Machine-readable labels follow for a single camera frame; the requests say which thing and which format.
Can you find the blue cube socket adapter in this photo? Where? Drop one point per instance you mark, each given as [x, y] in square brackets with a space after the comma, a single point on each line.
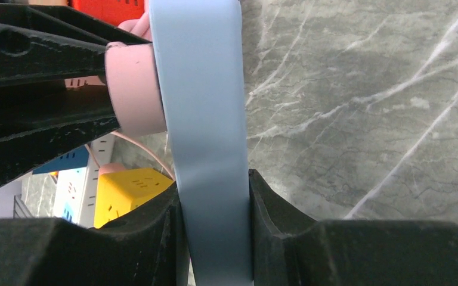
[74, 159]

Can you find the pink cube socket adapter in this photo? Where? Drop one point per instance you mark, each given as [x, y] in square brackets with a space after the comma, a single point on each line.
[111, 168]

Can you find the yellow cube socket adapter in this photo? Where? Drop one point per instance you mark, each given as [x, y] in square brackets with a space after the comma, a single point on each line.
[121, 192]

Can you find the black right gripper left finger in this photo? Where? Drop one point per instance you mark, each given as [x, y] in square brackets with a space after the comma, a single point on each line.
[146, 246]

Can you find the red cube socket adapter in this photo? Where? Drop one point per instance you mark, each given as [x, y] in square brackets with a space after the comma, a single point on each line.
[110, 11]

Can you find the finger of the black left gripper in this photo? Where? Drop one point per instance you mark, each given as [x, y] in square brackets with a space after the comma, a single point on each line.
[41, 122]
[41, 43]

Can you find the white power strip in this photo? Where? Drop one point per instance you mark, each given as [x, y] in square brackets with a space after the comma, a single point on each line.
[76, 187]

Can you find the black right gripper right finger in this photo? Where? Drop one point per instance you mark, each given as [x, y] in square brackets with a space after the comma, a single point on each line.
[290, 248]

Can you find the light blue power strip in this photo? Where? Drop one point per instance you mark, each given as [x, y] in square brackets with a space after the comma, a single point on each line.
[199, 58]

